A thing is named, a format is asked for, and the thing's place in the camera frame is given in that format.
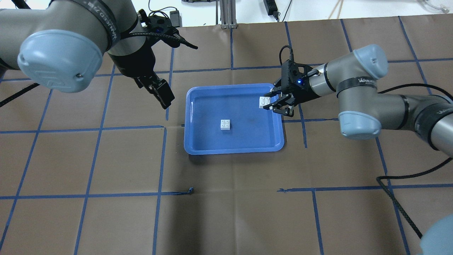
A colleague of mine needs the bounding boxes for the aluminium frame post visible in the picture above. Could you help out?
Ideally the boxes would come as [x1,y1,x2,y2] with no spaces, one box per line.
[217,0,238,29]

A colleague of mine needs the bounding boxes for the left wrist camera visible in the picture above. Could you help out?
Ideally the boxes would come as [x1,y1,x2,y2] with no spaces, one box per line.
[138,9,181,48]

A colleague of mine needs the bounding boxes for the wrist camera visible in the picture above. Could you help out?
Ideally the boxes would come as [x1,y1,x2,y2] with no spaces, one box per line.
[138,9,181,48]
[281,59,304,89]

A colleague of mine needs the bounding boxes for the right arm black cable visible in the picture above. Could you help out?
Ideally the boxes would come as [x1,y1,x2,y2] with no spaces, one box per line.
[375,83,453,239]

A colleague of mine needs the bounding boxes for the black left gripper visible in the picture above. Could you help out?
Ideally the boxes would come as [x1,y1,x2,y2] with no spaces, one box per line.
[112,42,175,109]

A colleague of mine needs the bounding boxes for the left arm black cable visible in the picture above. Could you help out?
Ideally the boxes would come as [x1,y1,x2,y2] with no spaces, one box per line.
[122,31,199,50]

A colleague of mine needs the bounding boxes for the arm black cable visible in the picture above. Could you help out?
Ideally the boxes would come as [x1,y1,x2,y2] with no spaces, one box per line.
[375,83,453,239]
[122,31,199,50]

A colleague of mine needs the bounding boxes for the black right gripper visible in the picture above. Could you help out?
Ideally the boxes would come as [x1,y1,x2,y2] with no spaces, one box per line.
[264,63,319,117]

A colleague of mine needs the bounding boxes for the white block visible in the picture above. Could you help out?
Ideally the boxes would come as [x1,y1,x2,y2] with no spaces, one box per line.
[258,96,271,109]
[220,119,231,131]

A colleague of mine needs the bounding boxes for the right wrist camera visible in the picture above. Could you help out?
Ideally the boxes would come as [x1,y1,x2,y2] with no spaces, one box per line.
[281,59,304,89]

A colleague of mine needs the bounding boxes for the black power adapter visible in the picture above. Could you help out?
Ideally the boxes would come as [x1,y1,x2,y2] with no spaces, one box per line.
[263,0,279,17]

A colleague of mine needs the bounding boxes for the blue plastic tray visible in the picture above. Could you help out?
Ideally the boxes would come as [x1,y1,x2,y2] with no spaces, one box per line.
[183,83,285,155]

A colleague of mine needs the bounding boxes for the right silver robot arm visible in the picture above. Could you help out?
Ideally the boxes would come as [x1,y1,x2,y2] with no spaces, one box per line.
[259,45,453,255]

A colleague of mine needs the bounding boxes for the wooden chopsticks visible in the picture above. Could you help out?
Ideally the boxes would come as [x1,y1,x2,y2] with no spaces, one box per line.
[327,0,344,19]

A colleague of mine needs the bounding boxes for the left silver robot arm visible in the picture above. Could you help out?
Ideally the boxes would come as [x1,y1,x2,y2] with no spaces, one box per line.
[0,0,174,109]

